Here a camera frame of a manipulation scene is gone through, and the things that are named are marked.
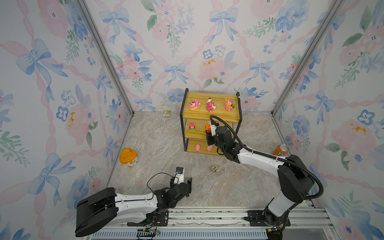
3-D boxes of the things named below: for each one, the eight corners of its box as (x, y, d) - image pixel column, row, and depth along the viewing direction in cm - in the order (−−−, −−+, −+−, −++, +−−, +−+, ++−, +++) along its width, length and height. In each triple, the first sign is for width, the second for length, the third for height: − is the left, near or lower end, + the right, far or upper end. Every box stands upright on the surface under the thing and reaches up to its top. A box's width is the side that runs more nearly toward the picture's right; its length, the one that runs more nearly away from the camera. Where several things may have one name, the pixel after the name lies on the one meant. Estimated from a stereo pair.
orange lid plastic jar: (125, 168, 93) (118, 160, 84) (128, 157, 97) (122, 148, 89) (138, 168, 93) (132, 160, 84) (141, 157, 97) (135, 148, 89)
